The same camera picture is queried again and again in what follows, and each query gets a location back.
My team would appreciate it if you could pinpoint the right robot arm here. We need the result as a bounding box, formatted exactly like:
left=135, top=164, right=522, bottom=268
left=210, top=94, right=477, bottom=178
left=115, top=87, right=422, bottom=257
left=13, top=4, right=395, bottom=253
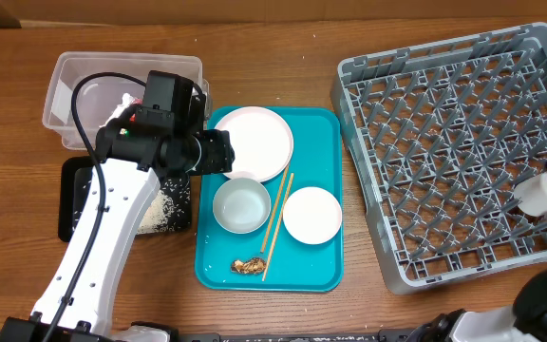
left=406, top=162, right=547, bottom=342

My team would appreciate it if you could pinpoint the teal serving tray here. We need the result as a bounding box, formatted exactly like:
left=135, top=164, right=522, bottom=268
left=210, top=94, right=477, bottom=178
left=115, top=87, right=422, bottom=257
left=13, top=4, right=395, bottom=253
left=195, top=106, right=344, bottom=292

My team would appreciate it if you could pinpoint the cooked white rice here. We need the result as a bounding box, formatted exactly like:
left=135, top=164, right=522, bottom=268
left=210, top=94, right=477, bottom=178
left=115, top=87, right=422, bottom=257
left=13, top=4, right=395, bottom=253
left=71, top=171, right=192, bottom=235

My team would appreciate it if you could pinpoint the left wooden chopstick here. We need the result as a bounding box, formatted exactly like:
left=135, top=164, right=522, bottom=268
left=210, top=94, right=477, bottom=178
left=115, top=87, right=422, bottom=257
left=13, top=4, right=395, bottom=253
left=260, top=163, right=290, bottom=254

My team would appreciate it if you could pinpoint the wooden chopstick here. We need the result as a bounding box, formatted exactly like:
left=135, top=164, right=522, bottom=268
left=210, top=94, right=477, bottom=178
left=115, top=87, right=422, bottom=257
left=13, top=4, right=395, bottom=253
left=261, top=173, right=294, bottom=282
left=260, top=163, right=290, bottom=254

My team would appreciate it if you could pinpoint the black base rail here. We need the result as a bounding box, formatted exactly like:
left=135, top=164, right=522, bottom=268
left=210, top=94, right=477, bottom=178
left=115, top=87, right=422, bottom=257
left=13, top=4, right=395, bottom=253
left=178, top=329, right=412, bottom=342

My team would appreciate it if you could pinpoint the grey dishwasher rack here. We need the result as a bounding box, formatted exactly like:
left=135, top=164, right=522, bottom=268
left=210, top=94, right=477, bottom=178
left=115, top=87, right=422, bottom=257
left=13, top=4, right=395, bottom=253
left=331, top=23, right=547, bottom=295

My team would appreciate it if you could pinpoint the white cup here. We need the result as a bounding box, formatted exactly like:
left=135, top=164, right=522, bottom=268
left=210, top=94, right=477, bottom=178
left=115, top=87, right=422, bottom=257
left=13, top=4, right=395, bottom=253
left=514, top=172, right=547, bottom=217

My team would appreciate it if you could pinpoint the right wooden chopstick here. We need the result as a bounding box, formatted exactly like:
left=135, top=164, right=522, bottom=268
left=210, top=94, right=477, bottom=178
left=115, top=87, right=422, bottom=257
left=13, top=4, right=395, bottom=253
left=261, top=173, right=294, bottom=282

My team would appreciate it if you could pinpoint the gold foil wrapper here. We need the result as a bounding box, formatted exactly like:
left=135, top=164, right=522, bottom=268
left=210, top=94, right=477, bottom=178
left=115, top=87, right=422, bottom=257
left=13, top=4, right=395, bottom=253
left=230, top=257, right=267, bottom=275

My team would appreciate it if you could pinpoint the black plastic tray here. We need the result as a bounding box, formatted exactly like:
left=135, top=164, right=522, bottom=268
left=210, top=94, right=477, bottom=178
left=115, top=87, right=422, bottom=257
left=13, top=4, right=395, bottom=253
left=57, top=155, right=193, bottom=243

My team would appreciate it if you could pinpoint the red snack wrapper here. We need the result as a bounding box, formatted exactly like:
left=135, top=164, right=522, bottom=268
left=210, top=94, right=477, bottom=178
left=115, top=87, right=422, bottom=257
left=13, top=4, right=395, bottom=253
left=129, top=99, right=142, bottom=122

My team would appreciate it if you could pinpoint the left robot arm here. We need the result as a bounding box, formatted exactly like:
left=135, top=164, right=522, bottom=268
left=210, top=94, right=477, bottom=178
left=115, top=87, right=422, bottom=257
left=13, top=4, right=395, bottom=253
left=0, top=70, right=235, bottom=341

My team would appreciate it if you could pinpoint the white tissue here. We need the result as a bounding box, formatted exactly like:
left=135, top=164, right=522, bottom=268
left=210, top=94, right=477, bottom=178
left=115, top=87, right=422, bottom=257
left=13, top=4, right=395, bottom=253
left=103, top=93, right=138, bottom=126

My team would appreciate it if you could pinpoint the grey bowl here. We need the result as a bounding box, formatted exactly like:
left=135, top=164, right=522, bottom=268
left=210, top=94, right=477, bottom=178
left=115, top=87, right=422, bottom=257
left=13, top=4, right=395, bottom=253
left=213, top=178, right=272, bottom=234

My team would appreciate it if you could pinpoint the small white plate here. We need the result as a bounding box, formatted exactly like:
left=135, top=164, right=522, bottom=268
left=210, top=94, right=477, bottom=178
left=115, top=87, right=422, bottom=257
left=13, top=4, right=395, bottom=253
left=282, top=187, right=343, bottom=245

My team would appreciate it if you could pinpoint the clear plastic waste bin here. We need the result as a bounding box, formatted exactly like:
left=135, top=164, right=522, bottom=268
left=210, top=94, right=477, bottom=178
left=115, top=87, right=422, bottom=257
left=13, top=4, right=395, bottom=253
left=42, top=51, right=210, bottom=150

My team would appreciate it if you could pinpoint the large white plate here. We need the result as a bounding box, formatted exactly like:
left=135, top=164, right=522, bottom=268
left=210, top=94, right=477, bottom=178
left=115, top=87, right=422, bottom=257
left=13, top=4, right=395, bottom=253
left=215, top=106, right=294, bottom=182

